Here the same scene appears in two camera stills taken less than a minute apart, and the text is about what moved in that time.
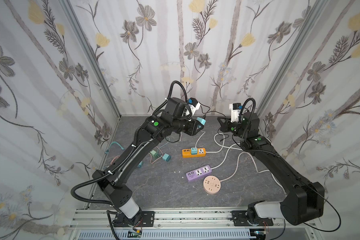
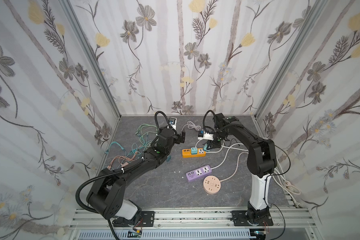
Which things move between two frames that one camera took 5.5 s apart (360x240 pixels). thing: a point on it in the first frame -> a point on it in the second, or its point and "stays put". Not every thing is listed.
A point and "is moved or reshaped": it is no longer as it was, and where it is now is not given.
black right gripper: x=225 y=124 -> x=212 y=143
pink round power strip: x=211 y=184 stays put
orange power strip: x=187 y=153 stays put
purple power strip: x=198 y=172 stays put
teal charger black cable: x=218 y=128 is moved or reshaped
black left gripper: x=193 y=127 -> x=179 y=137
